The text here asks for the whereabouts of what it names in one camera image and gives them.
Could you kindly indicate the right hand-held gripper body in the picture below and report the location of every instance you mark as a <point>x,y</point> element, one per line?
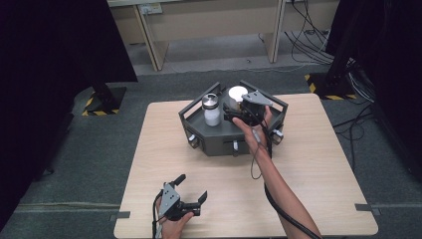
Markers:
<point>253,106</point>

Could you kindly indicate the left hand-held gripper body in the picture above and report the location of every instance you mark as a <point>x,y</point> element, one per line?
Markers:
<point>169,200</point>

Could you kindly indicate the grey tape strip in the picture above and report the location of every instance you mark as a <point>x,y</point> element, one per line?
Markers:
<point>120,215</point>
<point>366,208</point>

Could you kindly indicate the black stand with striped base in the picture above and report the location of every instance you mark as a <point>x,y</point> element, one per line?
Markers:
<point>331,86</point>
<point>106,99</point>

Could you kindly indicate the black curtain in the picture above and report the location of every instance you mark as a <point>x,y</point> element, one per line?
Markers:
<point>394,66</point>
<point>49,83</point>

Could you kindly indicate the person's left hand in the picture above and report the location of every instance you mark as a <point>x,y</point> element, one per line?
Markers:
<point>174,227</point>

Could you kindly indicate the white wall socket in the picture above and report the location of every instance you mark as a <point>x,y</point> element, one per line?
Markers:
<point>151,9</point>

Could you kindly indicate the white bottle with silver cap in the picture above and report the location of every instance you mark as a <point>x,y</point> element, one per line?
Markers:
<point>211,111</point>

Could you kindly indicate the white jar with white lid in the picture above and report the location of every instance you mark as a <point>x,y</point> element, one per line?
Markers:
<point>237,94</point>

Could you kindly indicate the person's right hand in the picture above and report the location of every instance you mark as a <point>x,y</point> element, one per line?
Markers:
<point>253,136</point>

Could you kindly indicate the dark grey corner rack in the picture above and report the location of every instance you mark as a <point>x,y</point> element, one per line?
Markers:
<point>229,132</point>

